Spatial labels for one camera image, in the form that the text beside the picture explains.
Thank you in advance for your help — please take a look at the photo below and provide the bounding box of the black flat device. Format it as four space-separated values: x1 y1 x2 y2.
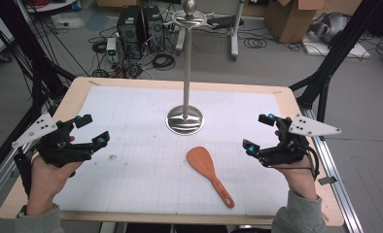
208 15 245 31

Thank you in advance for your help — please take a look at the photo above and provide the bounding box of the large open cardboard box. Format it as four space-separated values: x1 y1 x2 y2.
264 0 364 45

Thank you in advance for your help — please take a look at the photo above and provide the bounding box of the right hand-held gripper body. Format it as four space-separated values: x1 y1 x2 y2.
261 114 342 168

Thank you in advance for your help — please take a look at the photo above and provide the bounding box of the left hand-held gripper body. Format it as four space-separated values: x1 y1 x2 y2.
11 112 95 168

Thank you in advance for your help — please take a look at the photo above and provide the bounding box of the person's left hand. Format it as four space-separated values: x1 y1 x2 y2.
25 155 85 216

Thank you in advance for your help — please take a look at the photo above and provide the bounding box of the metal utensil stand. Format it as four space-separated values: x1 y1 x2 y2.
162 0 215 136

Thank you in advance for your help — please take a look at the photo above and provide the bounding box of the orange rice spatula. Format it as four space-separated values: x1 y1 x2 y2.
186 146 236 210

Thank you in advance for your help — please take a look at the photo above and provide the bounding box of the thin black cable coil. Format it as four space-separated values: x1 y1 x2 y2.
243 37 268 50

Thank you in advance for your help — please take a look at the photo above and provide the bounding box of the person's right hand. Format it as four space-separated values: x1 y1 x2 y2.
271 154 319 200

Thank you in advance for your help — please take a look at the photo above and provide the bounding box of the black metal frame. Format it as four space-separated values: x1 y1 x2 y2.
0 0 79 183
288 0 383 142

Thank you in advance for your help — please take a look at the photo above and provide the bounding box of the white grid paper mat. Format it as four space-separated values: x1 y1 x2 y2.
52 84 291 217

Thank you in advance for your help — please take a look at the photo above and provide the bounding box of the black computer tower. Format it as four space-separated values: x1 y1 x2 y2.
116 5 145 59
142 5 165 52

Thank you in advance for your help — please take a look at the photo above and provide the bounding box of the white rolling stand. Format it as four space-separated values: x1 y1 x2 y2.
174 0 246 62

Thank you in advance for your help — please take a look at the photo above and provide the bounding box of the silver grey bag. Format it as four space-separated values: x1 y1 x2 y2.
309 12 351 45

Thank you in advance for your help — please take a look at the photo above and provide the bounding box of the thick black cable coil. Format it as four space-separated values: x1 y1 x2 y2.
152 52 177 72

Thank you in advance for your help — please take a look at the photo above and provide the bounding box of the small white power unit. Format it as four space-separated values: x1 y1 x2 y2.
105 37 119 64

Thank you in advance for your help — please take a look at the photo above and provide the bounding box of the black strap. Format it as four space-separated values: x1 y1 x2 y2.
14 150 32 199

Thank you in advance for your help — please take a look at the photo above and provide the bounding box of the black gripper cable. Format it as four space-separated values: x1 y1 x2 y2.
304 145 321 182

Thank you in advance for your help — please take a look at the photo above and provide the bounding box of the aluminium rail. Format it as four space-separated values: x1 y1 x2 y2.
300 105 366 233

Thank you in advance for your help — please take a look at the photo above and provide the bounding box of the white flat board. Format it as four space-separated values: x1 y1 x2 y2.
300 32 372 60

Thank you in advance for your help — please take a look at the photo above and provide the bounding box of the grey tape piece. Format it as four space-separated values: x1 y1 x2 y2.
317 176 338 186

